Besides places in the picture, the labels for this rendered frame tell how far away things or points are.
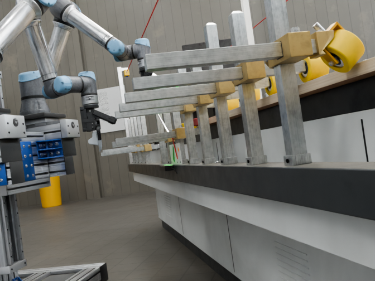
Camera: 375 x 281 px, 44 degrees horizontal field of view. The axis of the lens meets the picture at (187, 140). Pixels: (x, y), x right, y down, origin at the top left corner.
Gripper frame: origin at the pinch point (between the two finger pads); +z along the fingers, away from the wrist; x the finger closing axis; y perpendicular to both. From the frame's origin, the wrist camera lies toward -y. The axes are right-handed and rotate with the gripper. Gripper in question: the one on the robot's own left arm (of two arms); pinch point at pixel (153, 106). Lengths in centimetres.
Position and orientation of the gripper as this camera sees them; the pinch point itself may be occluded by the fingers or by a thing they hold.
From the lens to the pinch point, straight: 237.8
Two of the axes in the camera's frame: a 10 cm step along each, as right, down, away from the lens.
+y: -5.3, 0.9, 8.4
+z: 1.4, 9.9, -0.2
